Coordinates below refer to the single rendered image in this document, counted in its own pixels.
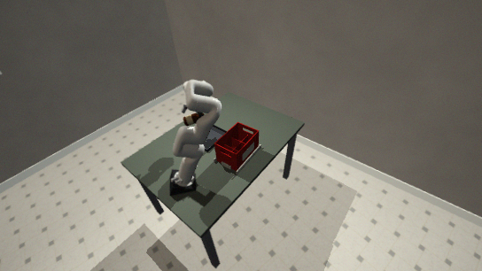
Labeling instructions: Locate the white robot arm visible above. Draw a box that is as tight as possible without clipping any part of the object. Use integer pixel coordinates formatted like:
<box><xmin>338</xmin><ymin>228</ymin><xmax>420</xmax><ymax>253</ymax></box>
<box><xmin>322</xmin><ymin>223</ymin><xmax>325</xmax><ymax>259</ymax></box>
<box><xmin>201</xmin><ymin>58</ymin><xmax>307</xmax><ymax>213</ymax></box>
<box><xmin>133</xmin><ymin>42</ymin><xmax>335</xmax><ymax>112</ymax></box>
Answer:
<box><xmin>171</xmin><ymin>80</ymin><xmax>222</xmax><ymax>187</ymax></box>

